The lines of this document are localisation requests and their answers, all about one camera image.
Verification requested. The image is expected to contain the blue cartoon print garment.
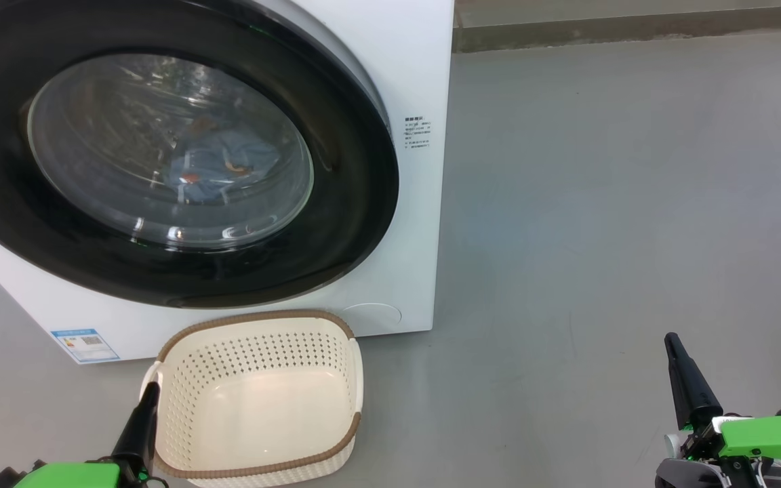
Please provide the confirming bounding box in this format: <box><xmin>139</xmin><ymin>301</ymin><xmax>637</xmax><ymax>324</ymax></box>
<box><xmin>168</xmin><ymin>121</ymin><xmax>281</xmax><ymax>204</ymax></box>

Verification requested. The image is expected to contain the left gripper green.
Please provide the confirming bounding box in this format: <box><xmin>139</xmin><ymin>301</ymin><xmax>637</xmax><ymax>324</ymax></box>
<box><xmin>0</xmin><ymin>382</ymin><xmax>167</xmax><ymax>488</ymax></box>

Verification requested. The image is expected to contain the small printed text label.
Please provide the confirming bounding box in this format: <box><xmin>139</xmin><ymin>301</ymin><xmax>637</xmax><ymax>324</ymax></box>
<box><xmin>403</xmin><ymin>117</ymin><xmax>432</xmax><ymax>150</ymax></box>

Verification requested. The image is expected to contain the blue energy label sticker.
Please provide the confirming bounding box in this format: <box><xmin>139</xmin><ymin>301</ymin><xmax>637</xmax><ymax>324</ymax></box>
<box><xmin>51</xmin><ymin>329</ymin><xmax>120</xmax><ymax>364</ymax></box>

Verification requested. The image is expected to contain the black round glass washer door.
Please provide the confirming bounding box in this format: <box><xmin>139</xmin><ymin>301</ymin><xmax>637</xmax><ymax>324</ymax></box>
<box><xmin>0</xmin><ymin>0</ymin><xmax>400</xmax><ymax>309</ymax></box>

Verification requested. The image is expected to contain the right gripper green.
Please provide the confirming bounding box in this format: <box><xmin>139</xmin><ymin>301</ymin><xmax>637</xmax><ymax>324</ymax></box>
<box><xmin>655</xmin><ymin>332</ymin><xmax>781</xmax><ymax>488</ymax></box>

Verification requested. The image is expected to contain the round filter hatch cover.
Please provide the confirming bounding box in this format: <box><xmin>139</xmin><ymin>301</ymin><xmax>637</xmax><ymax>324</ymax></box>
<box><xmin>340</xmin><ymin>302</ymin><xmax>403</xmax><ymax>334</ymax></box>

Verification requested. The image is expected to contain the white front-load washing machine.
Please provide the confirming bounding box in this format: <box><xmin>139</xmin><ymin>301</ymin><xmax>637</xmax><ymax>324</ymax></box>
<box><xmin>0</xmin><ymin>0</ymin><xmax>456</xmax><ymax>365</ymax></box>

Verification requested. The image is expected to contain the cream perforated laundry basket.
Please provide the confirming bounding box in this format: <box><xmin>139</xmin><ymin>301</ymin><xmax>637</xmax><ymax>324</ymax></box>
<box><xmin>140</xmin><ymin>310</ymin><xmax>364</xmax><ymax>488</ymax></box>

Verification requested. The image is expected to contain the stainless steel washing machine drum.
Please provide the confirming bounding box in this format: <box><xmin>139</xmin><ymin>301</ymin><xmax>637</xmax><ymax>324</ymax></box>
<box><xmin>28</xmin><ymin>54</ymin><xmax>313</xmax><ymax>248</ymax></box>

